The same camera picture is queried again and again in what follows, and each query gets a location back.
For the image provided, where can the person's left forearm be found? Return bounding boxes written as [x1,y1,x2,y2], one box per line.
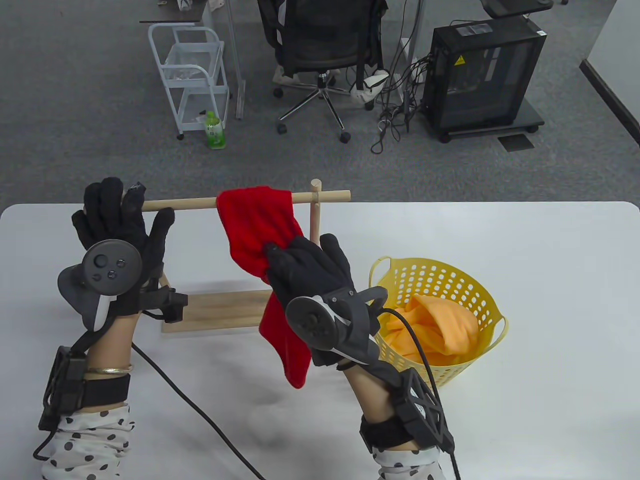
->
[41,315,137,480]

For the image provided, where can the clear plastic bag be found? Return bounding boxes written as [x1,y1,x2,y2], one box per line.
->
[165,43,223,81]

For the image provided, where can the green plastic bottle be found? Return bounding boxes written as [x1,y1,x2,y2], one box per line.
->
[204,111,227,150]

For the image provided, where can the white rolling cart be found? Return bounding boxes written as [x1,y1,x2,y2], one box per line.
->
[148,23,232,141]

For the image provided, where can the yellow perforated plastic basket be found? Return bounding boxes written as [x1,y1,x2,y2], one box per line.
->
[369,256,510,394]

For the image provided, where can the black monitor stand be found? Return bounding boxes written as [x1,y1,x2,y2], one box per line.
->
[480,0,556,18]

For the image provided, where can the grey hand controller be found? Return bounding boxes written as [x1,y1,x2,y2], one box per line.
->
[57,240,188,332]
[285,286,401,391]

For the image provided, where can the white metal frame post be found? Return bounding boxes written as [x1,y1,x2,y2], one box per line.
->
[400,0,426,66]
[225,0,248,121]

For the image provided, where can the red towel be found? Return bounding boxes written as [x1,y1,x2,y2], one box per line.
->
[216,186,313,390]

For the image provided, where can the black wheeled tower stand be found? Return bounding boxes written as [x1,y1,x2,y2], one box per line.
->
[425,105,546,144]

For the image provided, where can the gold bracelet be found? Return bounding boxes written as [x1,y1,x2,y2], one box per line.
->
[84,363,135,376]

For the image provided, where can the person's right forearm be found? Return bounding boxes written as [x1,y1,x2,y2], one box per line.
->
[342,362,446,480]

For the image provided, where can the person's right hand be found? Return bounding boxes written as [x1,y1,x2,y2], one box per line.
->
[263,233,357,312]

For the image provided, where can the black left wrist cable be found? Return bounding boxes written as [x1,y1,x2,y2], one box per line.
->
[131,342,266,480]

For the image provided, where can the orange towel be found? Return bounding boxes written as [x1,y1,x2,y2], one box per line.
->
[385,294,480,368]

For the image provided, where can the black floor plate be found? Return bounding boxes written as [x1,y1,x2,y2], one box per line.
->
[497,133,535,153]

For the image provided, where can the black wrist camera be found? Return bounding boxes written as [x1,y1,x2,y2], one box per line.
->
[360,367,456,453]
[39,346,132,432]

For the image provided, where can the black mesh office chair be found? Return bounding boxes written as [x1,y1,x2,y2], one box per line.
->
[256,0,389,145]

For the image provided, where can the wooden towel rack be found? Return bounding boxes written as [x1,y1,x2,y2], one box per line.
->
[142,178,352,335]

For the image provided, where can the bundle of black cables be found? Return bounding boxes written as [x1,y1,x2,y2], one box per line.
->
[370,30,436,155]

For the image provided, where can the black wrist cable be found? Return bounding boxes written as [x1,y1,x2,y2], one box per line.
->
[382,309,463,480]
[131,342,266,480]

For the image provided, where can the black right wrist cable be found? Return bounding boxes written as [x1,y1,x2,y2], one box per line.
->
[382,309,463,480]

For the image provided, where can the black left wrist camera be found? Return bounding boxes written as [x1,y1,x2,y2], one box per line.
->
[39,346,132,432]

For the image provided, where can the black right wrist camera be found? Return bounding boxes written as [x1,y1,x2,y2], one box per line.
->
[360,367,456,453]

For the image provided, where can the black computer tower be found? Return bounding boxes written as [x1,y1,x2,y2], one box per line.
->
[422,17,548,136]

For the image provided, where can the person's left hand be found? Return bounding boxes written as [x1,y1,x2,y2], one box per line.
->
[72,177,176,317]

